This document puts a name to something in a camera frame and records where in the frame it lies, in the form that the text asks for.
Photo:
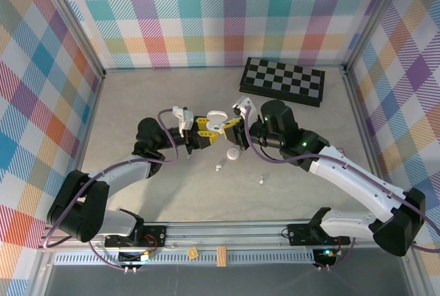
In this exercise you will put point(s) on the aluminium frame post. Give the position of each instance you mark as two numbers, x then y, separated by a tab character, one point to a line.
73	18
374	18

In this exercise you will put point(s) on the small yellow letter block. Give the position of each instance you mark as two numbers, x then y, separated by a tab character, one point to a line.
193	253

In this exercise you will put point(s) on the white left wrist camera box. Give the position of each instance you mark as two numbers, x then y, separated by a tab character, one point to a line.
184	119

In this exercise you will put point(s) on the black controller board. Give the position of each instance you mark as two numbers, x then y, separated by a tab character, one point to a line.
130	258
324	258

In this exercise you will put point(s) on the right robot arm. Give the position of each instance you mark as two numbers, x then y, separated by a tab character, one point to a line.
398	230

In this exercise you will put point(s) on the aluminium side rail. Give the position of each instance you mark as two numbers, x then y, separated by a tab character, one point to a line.
359	110
95	103

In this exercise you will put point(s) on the tall wooden block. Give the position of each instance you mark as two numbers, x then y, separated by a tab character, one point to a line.
222	256

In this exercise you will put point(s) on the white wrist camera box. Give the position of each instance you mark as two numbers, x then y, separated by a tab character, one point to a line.
184	119
244	105

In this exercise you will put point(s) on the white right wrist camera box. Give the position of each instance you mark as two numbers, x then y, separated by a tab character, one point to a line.
244	105

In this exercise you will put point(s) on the black grey folded chessboard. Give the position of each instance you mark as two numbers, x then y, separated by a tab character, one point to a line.
282	78

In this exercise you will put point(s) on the white oval charging case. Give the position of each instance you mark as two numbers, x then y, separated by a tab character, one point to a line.
216	117

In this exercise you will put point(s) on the wide aluminium base rail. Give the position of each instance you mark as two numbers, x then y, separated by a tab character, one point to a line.
223	236

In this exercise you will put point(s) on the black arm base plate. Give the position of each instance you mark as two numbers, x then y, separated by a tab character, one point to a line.
299	234
156	232

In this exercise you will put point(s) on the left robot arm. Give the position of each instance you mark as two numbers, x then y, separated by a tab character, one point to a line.
79	213

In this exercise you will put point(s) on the white round charging case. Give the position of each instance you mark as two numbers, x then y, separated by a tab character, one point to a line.
232	154

